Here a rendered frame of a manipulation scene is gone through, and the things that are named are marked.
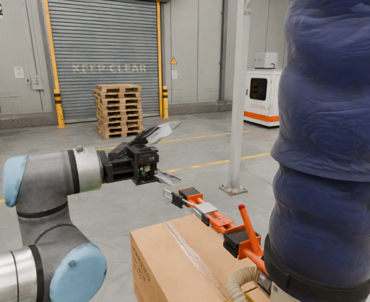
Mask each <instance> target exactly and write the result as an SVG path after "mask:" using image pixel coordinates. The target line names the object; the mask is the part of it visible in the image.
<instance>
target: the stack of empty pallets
mask: <svg viewBox="0 0 370 302"><path fill-rule="evenodd" d="M136 88H137V89H136ZM92 91H93V95H95V105H96V106H97V111H96V113H97V115H96V116H97V121H98V123H99V125H96V130H97V131H98V132H99V133H100V134H101V136H102V137H103V138H104V139H109V135H113V134H118V135H120V136H121V137H126V136H127V133H129V132H135V133H136V134H139V133H140V132H142V130H143V124H142V119H143V113H142V104H141V97H140V92H141V91H142V86H140V85H137V84H131V83H126V84H96V89H93V90H92ZM134 94H135V95H134Z"/></svg>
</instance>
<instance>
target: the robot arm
mask: <svg viewBox="0 0 370 302"><path fill-rule="evenodd" d="M180 124H181V122H168V123H164V124H162V125H158V126H154V127H152V128H149V129H145V130H144V131H142V132H140V133H139V134H138V135H137V136H136V137H135V139H134V140H132V141H130V142H122V143H121V144H120V145H118V146H117V147H116V148H114V149H113V150H112V151H111V152H110V153H108V158H107V156H106V153H105V151H104V150H96V148H95V147H84V148H83V146H78V147H77V149H70V150H61V151H55V152H46V153H36V154H31V155H29V154H25V155H23V156H16V157H12V158H8V159H7V160H6V161H5V163H4V166H3V173H2V183H3V192H4V199H5V204H6V206H8V207H14V206H16V213H17V218H18V222H19V228H20V233H21V237H22V243H23V247H22V248H21V249H17V250H12V251H8V252H3V253H0V302H88V301H89V300H90V299H92V298H93V297H94V296H95V294H96V293H97V292H98V291H99V290H100V288H101V287H102V285H103V283H104V280H105V278H106V274H107V262H106V259H105V257H104V255H103V254H102V253H101V251H100V249H99V247H98V246H97V245H95V244H93V243H92V242H91V241H90V240H89V239H88V238H87V237H86V236H85V235H84V234H83V233H82V232H81V231H80V230H79V229H78V228H77V227H76V226H75V225H74V224H73V223H72V222H71V219H70V212H69V207H68V198H67V195H73V194H78V193H83V192H89V191H95V190H99V189H101V187H102V184H104V183H113V182H119V181H123V180H129V179H131V180H132V181H133V182H134V183H135V185H136V186H138V185H144V184H147V183H153V182H159V183H166V184H167V185H169V186H174V185H173V183H178V182H181V179H178V178H177V177H175V176H171V175H168V174H167V173H162V172H161V171H160V170H159V169H158V168H157V162H159V154H157V152H158V149H157V148H156V147H154V146H151V147H147V146H145V144H147V143H149V145H152V144H157V143H158V142H159V141H160V139H162V138H167V137H169V136H170V135H172V133H173V131H172V129H175V128H176V127H177V126H179V125H180ZM141 181H144V182H143V183H142V182H141Z"/></svg>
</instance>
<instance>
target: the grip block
mask: <svg viewBox="0 0 370 302"><path fill-rule="evenodd" d="M254 232H255V234H256V237H257V240H258V243H259V245H261V235H260V234H259V233H257V232H256V231H254ZM223 247H224V248H225V249H226V250H227V251H229V252H230V253H231V254H232V255H233V256H234V257H235V258H237V256H238V260H241V259H244V258H247V256H246V255H245V254H244V253H243V250H244V248H246V247H247V248H249V249H250V250H251V251H252V252H254V250H253V248H252V245H251V242H250V239H249V237H248V233H247V231H246V228H245V225H244V224H242V225H238V226H234V227H232V228H229V229H225V230H224V242H223Z"/></svg>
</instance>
